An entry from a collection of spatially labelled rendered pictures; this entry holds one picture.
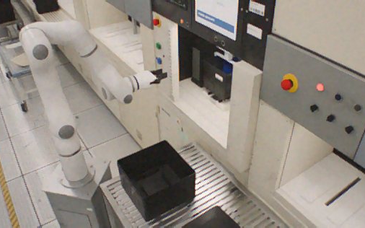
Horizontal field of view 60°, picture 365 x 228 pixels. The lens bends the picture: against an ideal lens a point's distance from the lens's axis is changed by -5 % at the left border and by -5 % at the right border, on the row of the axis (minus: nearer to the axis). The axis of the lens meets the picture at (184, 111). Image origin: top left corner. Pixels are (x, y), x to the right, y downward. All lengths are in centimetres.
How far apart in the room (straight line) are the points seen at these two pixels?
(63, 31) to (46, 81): 21
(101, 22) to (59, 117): 196
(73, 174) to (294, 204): 107
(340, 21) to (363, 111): 28
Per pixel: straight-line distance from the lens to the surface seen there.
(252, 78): 128
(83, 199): 173
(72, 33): 138
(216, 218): 143
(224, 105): 196
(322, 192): 160
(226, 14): 139
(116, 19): 338
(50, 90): 145
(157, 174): 173
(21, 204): 287
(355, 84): 106
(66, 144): 162
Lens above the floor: 203
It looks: 36 degrees down
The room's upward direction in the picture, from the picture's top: 1 degrees counter-clockwise
